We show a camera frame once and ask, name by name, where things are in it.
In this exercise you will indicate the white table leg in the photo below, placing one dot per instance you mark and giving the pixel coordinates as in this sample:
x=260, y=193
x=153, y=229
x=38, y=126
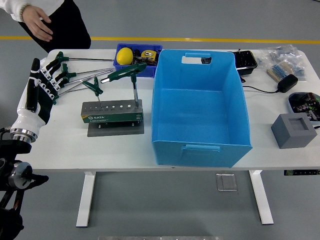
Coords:
x=86, y=200
x=262, y=200

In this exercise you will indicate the large light blue folding box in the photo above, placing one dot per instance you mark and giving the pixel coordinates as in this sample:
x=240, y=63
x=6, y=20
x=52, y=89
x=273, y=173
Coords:
x=200, y=112

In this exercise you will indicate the black plastic tray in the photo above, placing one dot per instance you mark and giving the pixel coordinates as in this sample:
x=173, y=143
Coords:
x=246, y=62

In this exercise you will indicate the blue tray of electronic components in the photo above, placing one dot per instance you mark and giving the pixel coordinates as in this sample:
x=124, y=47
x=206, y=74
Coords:
x=303, y=105

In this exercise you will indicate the blue resistor strip bundle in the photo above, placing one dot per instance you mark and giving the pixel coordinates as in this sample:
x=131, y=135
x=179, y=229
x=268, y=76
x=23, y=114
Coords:
x=278, y=70

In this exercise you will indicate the grey cube block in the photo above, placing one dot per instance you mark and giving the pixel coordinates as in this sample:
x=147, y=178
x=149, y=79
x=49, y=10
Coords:
x=287, y=137

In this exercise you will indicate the person's right forearm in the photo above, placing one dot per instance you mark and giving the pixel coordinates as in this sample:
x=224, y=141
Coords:
x=10, y=7

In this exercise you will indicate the yellow tape measure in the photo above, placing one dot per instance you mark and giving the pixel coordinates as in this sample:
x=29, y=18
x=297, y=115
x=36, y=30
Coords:
x=148, y=53

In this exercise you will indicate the yellow lemon-shaped ball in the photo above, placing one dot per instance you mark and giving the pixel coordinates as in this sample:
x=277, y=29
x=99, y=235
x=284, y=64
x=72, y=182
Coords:
x=124, y=56

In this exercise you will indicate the dark metal parts pile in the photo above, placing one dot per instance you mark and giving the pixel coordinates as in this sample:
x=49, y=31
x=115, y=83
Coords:
x=150, y=62

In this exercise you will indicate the yellow floor tape line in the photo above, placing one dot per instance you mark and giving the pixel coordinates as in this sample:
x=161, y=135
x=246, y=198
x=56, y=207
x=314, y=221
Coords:
x=200, y=39

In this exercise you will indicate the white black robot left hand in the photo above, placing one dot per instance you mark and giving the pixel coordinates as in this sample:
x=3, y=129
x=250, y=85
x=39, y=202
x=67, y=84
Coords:
x=32, y=117

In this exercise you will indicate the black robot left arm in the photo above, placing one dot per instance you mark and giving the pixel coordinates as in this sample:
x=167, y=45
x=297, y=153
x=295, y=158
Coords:
x=10, y=150

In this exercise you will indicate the person's right hand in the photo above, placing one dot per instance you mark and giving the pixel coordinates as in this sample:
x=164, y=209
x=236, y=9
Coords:
x=37, y=22

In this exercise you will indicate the black cylindrical part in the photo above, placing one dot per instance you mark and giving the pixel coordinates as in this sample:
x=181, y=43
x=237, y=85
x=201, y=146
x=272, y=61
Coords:
x=136, y=53

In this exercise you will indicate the grey green SATA wrench stand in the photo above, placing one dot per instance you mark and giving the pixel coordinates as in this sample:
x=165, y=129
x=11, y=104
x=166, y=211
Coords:
x=112, y=117

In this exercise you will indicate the black power adapter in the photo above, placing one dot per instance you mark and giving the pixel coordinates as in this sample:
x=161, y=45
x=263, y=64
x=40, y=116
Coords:
x=287, y=83

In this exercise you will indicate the clear plastic bag of resistors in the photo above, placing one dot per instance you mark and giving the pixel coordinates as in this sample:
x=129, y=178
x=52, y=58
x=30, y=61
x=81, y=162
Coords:
x=280, y=53

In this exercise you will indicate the black table control panel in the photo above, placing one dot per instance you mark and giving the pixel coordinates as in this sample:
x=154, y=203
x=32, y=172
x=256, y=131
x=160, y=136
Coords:
x=302, y=172

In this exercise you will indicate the metal floor socket plate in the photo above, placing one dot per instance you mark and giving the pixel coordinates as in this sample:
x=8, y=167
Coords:
x=226, y=182

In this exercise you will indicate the small dark blue parts bin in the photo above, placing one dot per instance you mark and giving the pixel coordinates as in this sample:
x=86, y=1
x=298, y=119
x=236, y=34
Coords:
x=121, y=68

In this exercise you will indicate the person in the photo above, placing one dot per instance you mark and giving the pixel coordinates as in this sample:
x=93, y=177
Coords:
x=70, y=30

